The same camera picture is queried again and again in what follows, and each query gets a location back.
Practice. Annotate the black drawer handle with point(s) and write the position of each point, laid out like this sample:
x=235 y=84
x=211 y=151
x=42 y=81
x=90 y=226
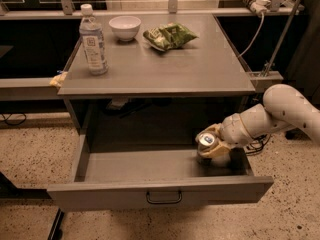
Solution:
x=163 y=198

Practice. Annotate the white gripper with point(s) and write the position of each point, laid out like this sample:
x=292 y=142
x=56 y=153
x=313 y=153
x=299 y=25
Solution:
x=232 y=129

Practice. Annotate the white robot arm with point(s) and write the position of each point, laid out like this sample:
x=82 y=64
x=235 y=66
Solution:
x=283 y=108

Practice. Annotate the redbull can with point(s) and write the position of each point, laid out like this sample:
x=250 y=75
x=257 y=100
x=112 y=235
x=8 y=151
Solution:
x=206 y=141

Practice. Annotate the white power strip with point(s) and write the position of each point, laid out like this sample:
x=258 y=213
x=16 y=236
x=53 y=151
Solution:
x=257 y=7

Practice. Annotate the clear plastic water bottle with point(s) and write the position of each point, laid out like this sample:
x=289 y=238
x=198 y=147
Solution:
x=91 y=33

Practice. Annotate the green chip bag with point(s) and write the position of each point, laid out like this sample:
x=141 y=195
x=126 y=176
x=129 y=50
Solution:
x=168 y=37

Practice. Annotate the grey cabinet table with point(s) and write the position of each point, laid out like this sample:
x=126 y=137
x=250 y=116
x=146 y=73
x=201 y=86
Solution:
x=204 y=67

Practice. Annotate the white ceramic bowl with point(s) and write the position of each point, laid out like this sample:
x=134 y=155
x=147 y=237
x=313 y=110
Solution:
x=125 y=28

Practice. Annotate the grey open top drawer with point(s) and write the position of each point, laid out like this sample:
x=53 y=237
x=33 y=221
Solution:
x=122 y=157

